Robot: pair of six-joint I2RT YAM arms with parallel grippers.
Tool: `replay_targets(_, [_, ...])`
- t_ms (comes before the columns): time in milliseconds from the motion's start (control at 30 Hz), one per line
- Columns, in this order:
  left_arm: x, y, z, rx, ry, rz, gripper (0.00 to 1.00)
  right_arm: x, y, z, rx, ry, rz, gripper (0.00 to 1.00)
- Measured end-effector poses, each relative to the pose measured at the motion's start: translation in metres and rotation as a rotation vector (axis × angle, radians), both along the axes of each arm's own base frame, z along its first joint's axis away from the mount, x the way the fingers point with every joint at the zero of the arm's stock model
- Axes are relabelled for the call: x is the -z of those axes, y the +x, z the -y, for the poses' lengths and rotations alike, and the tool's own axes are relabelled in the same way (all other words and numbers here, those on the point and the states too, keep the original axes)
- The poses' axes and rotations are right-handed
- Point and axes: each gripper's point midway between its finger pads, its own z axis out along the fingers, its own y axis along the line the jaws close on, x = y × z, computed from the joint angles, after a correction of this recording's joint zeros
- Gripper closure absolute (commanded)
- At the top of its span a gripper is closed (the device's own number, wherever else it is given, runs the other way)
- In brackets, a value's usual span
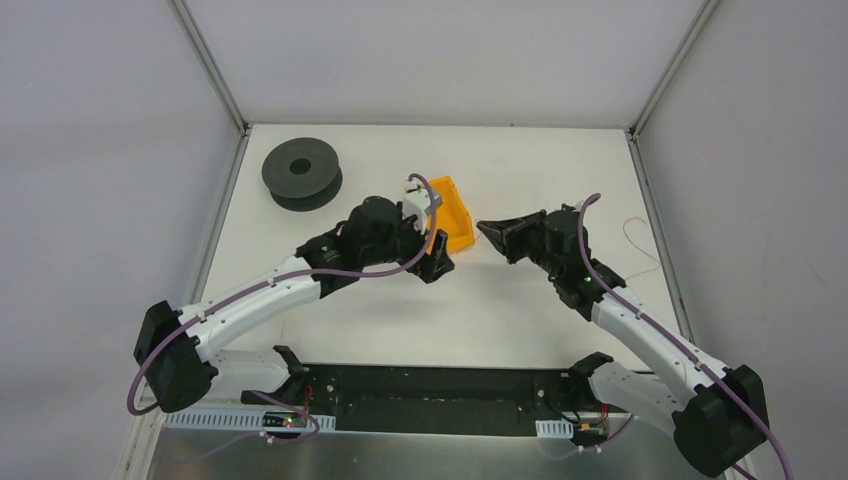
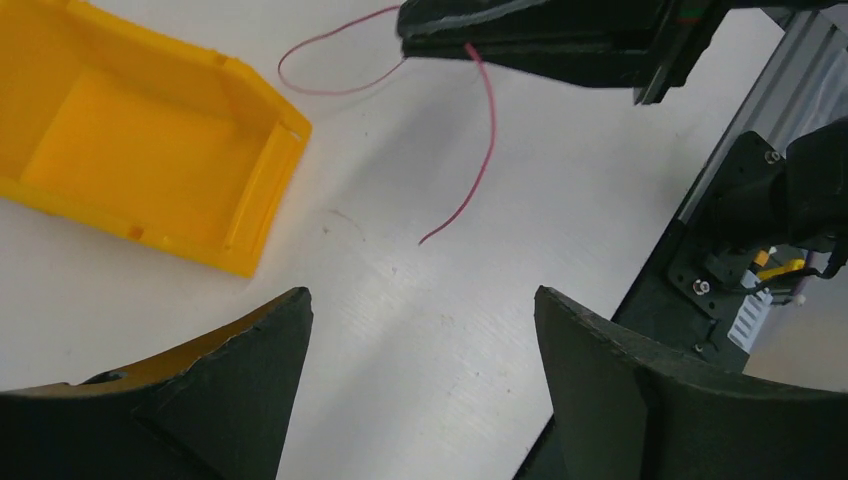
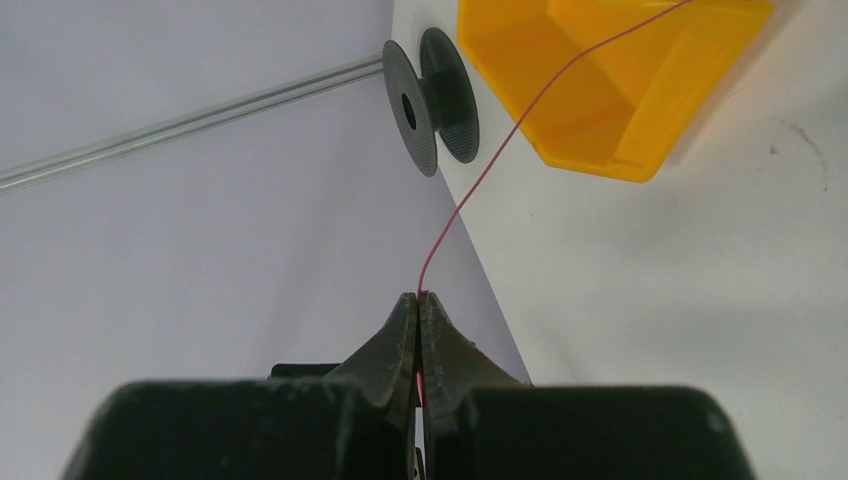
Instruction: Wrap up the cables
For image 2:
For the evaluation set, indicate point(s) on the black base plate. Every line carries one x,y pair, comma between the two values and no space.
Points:
682,297

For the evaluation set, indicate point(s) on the right controller board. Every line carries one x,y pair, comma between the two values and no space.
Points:
755,308

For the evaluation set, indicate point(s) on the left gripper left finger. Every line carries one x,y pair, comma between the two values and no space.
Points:
215,407

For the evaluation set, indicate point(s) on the yellow plastic bin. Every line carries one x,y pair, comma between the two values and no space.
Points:
143,136

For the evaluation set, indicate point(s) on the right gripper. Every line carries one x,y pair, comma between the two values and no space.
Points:
683,33

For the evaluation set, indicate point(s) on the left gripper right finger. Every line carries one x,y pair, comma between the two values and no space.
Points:
628,407

